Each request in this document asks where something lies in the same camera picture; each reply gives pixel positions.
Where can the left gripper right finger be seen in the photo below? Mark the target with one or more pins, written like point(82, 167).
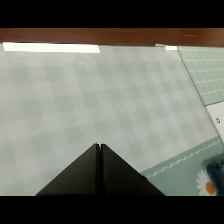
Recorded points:
point(123, 178)

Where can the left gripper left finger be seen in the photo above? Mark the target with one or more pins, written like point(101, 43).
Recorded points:
point(80, 176)

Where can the dark blue garment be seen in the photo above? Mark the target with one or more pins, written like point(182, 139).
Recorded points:
point(217, 175)

